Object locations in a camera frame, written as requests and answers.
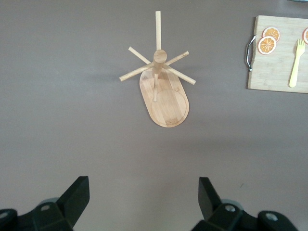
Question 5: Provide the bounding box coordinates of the wooden cup rack with pegs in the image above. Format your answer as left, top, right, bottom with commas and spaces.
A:
119, 11, 196, 128

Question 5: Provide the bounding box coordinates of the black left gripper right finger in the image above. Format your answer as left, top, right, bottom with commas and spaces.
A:
190, 177, 299, 231

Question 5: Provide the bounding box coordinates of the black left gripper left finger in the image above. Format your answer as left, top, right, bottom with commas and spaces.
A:
0, 176, 90, 231

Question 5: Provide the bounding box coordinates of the yellow plastic fork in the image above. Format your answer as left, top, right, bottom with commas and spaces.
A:
288, 38, 306, 88

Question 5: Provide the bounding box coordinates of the bamboo cutting board metal handle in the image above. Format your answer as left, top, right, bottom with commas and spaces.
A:
245, 15, 308, 94

